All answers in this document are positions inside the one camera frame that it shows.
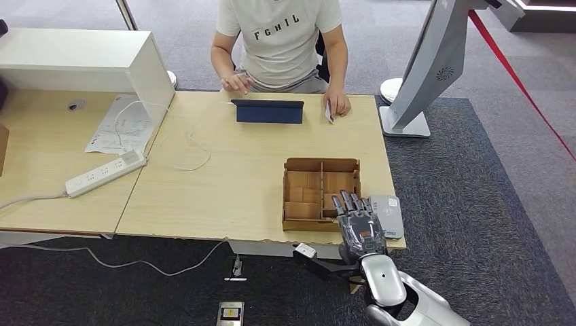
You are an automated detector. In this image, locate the red floor tape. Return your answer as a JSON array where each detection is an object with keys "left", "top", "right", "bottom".
[{"left": 467, "top": 10, "right": 576, "bottom": 164}]

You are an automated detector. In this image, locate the grey card reader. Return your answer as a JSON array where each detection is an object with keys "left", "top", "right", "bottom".
[{"left": 367, "top": 194, "right": 405, "bottom": 240}]

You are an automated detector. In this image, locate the black platform with white edge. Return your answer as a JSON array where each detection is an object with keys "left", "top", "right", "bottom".
[{"left": 514, "top": 0, "right": 576, "bottom": 34}]

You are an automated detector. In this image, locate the white power strip cable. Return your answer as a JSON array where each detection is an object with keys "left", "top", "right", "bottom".
[{"left": 0, "top": 192, "right": 69, "bottom": 211}]

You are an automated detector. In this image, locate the metal pole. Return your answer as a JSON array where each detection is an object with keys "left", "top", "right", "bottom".
[{"left": 114, "top": 0, "right": 139, "bottom": 32}]

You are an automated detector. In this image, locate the grey kiosk stand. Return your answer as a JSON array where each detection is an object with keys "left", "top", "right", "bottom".
[{"left": 378, "top": 0, "right": 526, "bottom": 139}]

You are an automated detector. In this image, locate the person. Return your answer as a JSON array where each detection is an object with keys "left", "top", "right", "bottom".
[{"left": 210, "top": 0, "right": 352, "bottom": 119}]

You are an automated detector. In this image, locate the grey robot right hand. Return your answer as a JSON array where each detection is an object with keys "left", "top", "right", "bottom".
[{"left": 331, "top": 190, "right": 388, "bottom": 266}]

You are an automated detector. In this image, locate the brown cardboard box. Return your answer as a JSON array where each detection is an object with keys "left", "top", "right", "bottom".
[{"left": 0, "top": 124, "right": 10, "bottom": 177}]

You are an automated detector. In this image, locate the thin white charging cable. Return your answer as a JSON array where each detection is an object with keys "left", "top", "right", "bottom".
[{"left": 113, "top": 99, "right": 235, "bottom": 173}]

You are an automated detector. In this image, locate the white floor cable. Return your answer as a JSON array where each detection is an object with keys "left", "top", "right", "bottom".
[{"left": 0, "top": 240, "right": 228, "bottom": 278}]

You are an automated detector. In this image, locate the black chair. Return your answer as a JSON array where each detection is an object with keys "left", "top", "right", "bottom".
[{"left": 314, "top": 31, "right": 331, "bottom": 84}]

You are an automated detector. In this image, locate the white floor plug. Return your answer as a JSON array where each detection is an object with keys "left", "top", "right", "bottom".
[{"left": 223, "top": 255, "right": 249, "bottom": 283}]

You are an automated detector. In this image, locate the light wood desk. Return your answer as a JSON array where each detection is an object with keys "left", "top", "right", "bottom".
[
  {"left": 0, "top": 88, "right": 170, "bottom": 250},
  {"left": 115, "top": 91, "right": 407, "bottom": 295}
]

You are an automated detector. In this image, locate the printed paper sheet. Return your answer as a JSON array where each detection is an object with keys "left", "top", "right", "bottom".
[{"left": 84, "top": 94, "right": 157, "bottom": 157}]

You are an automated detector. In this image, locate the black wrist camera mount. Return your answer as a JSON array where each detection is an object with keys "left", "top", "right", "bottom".
[{"left": 292, "top": 242, "right": 363, "bottom": 283}]

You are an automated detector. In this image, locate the dark blue tablet case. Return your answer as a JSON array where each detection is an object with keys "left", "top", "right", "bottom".
[{"left": 230, "top": 99, "right": 305, "bottom": 125}]

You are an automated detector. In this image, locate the person's left hand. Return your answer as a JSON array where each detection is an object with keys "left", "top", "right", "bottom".
[{"left": 323, "top": 85, "right": 352, "bottom": 118}]

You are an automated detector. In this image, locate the wooden compartment box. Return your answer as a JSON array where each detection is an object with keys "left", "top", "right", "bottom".
[{"left": 282, "top": 157, "right": 362, "bottom": 234}]

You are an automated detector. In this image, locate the white power strip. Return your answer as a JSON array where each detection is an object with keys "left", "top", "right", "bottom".
[{"left": 65, "top": 149, "right": 148, "bottom": 199}]

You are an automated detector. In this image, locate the silver floor socket box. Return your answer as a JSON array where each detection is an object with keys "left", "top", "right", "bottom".
[{"left": 216, "top": 301, "right": 246, "bottom": 326}]

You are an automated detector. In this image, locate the white counter shelf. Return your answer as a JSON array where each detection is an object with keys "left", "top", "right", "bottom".
[{"left": 0, "top": 28, "right": 176, "bottom": 136}]

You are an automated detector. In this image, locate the person's right hand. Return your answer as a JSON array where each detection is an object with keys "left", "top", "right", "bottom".
[{"left": 220, "top": 71, "right": 254, "bottom": 95}]

